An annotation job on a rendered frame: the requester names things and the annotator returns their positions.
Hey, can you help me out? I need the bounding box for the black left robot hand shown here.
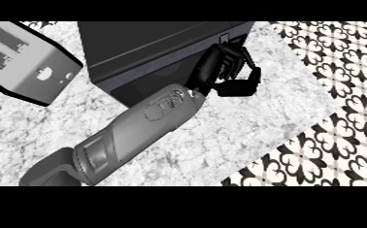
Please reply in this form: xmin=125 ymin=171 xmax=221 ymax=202
xmin=187 ymin=43 xmax=264 ymax=98

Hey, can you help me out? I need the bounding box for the dark grey microwave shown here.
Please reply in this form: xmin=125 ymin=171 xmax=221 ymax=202
xmin=77 ymin=21 xmax=256 ymax=109

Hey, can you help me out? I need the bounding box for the grey metal toaster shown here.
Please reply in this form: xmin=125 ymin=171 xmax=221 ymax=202
xmin=0 ymin=21 xmax=85 ymax=107

